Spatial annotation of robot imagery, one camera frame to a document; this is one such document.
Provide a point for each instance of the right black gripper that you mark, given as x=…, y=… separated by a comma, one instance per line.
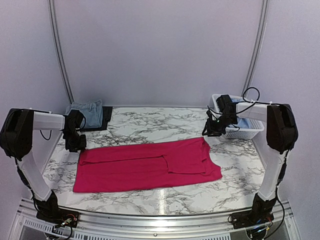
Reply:
x=211, y=131

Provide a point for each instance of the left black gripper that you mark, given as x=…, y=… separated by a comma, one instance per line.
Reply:
x=81, y=146

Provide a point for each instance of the magenta t-shirt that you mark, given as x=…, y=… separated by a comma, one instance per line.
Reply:
x=145, y=166

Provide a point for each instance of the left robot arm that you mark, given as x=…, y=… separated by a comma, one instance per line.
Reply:
x=16, y=139

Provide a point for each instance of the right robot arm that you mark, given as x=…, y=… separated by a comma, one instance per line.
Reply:
x=281, y=135

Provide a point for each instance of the white plastic laundry basket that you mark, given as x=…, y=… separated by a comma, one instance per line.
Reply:
x=237, y=133

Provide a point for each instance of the light blue shirt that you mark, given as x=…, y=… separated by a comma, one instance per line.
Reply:
x=242, y=123

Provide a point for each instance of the folded light blue jeans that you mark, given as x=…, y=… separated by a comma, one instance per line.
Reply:
x=92, y=112

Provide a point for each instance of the folded black garment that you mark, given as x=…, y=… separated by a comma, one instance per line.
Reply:
x=106, y=118

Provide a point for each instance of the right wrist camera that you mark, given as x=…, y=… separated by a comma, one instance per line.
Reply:
x=210, y=115

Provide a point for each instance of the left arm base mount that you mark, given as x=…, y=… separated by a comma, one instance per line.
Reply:
x=65, y=218

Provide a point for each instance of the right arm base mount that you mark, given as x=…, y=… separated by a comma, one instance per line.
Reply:
x=249, y=218

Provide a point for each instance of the right wall aluminium profile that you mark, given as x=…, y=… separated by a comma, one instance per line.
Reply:
x=261, y=28

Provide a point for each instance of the wall aluminium profile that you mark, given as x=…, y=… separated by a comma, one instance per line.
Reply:
x=59, y=50
x=261, y=28

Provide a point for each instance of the left wall aluminium profile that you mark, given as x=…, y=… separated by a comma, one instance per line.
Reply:
x=59, y=50

